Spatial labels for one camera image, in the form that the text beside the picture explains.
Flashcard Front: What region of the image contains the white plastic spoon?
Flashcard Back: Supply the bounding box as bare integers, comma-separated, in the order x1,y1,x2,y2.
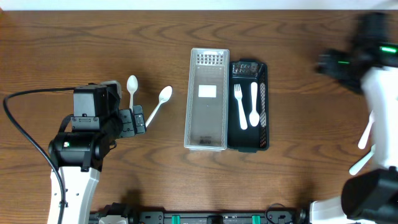
146,85,173,127
126,75,138,110

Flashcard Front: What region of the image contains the white plastic fork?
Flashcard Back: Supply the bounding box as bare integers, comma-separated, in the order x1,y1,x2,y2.
349,145,376,175
234,84,248,130
249,82,260,127
358,111,374,149

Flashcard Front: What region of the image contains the white plastic fork top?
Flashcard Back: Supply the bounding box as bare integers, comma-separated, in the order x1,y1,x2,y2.
234,84,248,130

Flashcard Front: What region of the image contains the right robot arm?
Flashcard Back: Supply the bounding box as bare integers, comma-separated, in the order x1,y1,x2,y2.
307,12,397,223

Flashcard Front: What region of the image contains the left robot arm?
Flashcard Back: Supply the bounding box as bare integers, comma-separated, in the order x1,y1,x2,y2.
48,80,146,223

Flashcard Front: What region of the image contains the clear plastic basket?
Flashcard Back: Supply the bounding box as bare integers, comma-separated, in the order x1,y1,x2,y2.
184,48,229,151

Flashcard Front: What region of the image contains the black plastic basket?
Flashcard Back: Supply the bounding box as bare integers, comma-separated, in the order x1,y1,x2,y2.
227,58,270,153

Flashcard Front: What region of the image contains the left black cable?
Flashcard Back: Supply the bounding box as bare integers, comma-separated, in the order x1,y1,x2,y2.
2,86,77,224

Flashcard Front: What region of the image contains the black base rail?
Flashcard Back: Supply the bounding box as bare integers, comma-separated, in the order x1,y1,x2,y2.
88,203,310,224

